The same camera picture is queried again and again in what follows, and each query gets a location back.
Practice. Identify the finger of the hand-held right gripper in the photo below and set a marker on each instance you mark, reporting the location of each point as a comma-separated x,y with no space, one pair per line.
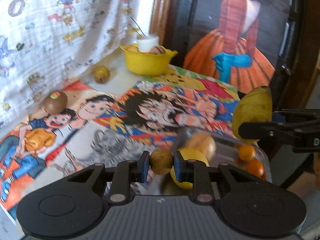
297,115
265,130

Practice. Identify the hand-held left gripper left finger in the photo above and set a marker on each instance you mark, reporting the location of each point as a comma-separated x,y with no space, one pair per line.
144,167

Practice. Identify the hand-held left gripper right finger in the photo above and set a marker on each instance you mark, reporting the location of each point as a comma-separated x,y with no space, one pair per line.
178,168

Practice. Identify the small round brown fruit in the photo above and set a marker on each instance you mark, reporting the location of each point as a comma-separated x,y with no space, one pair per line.
161,161

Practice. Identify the yellow lemon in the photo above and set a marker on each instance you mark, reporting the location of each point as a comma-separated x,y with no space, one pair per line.
191,154

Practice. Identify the large green pear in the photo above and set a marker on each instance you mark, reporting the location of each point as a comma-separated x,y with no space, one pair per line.
255,107

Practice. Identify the small orange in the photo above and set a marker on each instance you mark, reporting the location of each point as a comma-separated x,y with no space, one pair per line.
255,168
247,152

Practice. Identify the clear plastic container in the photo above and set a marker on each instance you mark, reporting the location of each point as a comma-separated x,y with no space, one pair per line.
226,155

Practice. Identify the tan potato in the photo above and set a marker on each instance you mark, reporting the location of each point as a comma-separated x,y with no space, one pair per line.
205,146

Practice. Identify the cartoon printed tablecloth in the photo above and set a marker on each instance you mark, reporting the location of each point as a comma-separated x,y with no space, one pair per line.
150,110

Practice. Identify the small green pear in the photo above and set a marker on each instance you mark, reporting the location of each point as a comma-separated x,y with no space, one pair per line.
101,74

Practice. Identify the yellow plastic bowl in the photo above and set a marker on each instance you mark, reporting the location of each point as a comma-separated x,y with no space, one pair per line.
147,62

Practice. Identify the brown kiwi with sticker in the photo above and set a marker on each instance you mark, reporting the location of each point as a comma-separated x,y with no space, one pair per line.
56,105

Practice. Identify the small striped fruit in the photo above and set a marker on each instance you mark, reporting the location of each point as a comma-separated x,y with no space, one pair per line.
158,50

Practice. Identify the yellow fruit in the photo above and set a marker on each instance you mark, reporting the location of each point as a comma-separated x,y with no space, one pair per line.
132,48

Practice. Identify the white cup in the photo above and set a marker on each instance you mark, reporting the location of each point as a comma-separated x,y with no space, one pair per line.
147,43

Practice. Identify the thin brown stick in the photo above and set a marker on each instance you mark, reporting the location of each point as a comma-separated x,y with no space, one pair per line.
137,26

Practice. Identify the white printed cloth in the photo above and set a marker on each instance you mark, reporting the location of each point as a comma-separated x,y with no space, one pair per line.
50,42

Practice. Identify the wall poster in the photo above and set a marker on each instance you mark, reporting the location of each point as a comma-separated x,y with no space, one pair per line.
237,70

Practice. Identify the wooden frame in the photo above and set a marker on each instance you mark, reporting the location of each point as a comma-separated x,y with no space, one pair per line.
160,5

